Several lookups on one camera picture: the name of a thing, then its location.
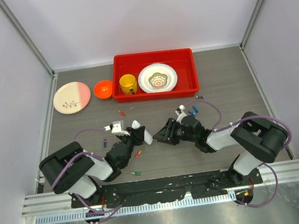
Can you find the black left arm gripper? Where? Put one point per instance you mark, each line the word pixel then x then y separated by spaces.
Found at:
pixel 139 138

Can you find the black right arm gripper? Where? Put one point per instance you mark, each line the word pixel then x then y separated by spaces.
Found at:
pixel 169 127

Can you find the white remote control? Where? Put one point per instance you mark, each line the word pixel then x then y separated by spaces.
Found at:
pixel 143 134

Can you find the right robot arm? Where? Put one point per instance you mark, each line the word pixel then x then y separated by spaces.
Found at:
pixel 262 138

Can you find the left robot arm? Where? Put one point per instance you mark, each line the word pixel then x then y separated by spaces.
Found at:
pixel 72 167

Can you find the red orange battery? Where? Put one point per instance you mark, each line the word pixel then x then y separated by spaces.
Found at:
pixel 138 154

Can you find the orange battery behind gripper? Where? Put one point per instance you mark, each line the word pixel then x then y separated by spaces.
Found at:
pixel 122 113

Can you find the blue battery far right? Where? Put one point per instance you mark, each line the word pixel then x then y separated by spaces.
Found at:
pixel 195 109

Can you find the green battery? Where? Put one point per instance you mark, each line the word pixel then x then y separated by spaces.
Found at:
pixel 136 173

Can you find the yellow mug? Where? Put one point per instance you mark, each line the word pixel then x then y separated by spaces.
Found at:
pixel 128 84

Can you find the patterned small bowl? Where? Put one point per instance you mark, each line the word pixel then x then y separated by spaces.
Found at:
pixel 158 80

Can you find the white plate in bin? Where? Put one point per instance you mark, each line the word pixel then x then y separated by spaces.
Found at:
pixel 160 68

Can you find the orange plastic bowl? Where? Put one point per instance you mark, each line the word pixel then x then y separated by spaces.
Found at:
pixel 103 89

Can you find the red plastic bin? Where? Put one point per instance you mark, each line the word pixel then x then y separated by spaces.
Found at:
pixel 181 60

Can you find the pink and white plate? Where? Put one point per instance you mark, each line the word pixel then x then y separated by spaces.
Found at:
pixel 71 98

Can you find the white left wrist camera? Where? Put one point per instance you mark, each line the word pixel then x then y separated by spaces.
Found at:
pixel 118 128

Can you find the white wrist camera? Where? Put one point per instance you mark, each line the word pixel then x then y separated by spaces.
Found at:
pixel 118 128
pixel 180 113

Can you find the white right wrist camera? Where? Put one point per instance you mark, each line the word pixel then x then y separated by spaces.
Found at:
pixel 180 113

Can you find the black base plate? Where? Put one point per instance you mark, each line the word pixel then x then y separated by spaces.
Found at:
pixel 170 189

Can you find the aluminium front rail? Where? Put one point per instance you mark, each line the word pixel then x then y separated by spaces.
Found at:
pixel 144 208

